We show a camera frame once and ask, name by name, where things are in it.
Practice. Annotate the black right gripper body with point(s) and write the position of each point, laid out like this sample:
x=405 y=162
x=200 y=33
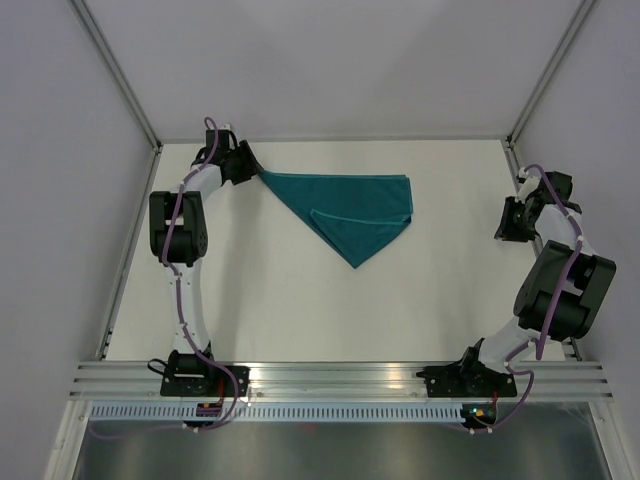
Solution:
x=514 y=226

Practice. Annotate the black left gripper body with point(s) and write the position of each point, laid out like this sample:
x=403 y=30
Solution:
x=240 y=169

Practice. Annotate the teal cloth napkin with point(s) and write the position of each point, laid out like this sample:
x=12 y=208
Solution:
x=356 y=215

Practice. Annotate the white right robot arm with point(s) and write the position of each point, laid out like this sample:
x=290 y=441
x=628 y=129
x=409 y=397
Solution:
x=566 y=286

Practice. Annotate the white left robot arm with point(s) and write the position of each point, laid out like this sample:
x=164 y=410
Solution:
x=178 y=234

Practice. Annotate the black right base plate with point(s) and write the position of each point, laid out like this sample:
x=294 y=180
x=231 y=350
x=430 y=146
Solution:
x=468 y=377

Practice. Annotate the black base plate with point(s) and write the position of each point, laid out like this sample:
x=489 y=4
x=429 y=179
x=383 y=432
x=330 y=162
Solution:
x=468 y=377
x=186 y=375

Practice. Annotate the aluminium frame left post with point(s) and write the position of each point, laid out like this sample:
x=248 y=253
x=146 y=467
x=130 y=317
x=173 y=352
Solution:
x=100 y=43

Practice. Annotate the aluminium frame post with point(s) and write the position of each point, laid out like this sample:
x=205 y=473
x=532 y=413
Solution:
x=561 y=51
x=100 y=43

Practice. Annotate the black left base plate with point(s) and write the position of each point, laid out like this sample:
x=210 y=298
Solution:
x=186 y=375

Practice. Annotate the aluminium frame right post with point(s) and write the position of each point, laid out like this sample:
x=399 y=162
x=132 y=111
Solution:
x=561 y=51

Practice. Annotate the aluminium front rail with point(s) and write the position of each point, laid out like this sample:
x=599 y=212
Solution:
x=563 y=381

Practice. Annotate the white slotted cable duct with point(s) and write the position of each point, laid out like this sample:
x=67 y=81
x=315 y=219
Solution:
x=284 y=412

